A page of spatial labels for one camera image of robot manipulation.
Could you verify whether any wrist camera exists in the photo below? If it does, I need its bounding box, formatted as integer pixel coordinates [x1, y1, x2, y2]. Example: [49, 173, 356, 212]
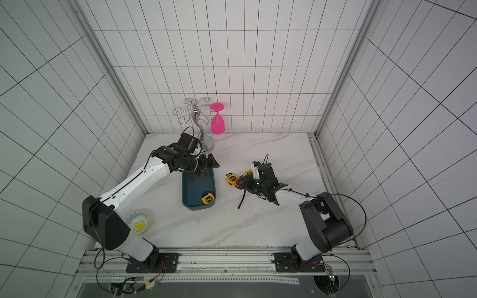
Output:
[252, 161, 270, 180]
[176, 132, 202, 155]

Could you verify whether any aluminium mounting rail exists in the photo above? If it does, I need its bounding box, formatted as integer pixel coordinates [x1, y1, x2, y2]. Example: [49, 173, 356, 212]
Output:
[75, 247, 377, 285]

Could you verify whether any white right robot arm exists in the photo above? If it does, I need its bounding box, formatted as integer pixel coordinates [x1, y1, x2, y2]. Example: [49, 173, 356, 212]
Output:
[236, 164, 354, 265]

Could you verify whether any small yellow 2m tape measure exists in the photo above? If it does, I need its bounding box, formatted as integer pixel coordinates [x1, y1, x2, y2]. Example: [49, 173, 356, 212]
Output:
[226, 173, 238, 185]

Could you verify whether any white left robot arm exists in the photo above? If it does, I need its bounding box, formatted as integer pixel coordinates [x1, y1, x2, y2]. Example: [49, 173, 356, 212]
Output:
[82, 144, 219, 263]

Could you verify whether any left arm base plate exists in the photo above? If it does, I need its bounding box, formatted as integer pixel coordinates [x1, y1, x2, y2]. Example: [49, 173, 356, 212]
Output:
[125, 252, 180, 274]

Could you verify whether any yellow patterned cup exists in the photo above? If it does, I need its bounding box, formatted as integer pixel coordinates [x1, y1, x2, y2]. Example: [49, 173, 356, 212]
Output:
[122, 209, 149, 235]

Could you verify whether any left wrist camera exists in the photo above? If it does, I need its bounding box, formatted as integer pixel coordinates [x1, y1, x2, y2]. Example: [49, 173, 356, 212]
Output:
[176, 132, 202, 155]

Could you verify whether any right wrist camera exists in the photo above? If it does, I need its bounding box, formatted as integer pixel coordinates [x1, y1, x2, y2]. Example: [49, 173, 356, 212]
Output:
[252, 161, 270, 180]

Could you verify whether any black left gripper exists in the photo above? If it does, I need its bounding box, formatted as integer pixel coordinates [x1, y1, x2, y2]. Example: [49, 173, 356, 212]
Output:
[178, 154, 220, 183]

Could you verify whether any chrome glass holder stand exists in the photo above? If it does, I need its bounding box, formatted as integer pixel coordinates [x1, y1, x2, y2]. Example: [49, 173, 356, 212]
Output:
[173, 97, 215, 153]

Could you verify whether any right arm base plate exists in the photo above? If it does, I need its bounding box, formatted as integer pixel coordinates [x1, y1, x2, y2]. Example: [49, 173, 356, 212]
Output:
[270, 253, 325, 273]

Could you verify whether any pink plastic wine glass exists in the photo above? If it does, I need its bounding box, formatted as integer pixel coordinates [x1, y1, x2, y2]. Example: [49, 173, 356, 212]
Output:
[211, 103, 226, 135]

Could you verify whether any orange black tape measure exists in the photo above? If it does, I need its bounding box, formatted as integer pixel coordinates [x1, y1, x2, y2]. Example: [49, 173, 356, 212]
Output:
[234, 176, 247, 189]

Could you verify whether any dark teal storage box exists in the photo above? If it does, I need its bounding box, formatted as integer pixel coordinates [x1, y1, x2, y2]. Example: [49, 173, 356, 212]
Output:
[181, 170, 216, 211]

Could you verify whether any yellow black tape measure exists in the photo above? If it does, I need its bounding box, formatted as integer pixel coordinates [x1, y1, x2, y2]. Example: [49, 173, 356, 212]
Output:
[201, 192, 215, 205]

